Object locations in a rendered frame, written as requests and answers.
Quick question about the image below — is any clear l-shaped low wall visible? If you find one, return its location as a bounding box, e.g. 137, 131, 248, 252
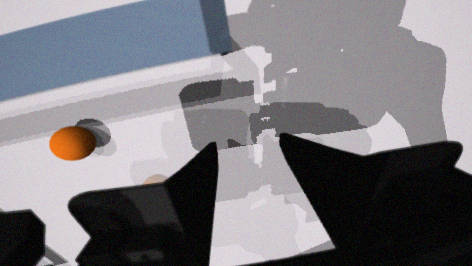
0, 53, 222, 266

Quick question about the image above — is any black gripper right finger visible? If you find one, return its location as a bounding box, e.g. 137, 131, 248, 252
279, 133, 463, 248

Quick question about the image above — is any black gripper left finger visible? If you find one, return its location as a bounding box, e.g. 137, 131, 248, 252
68, 142, 219, 266

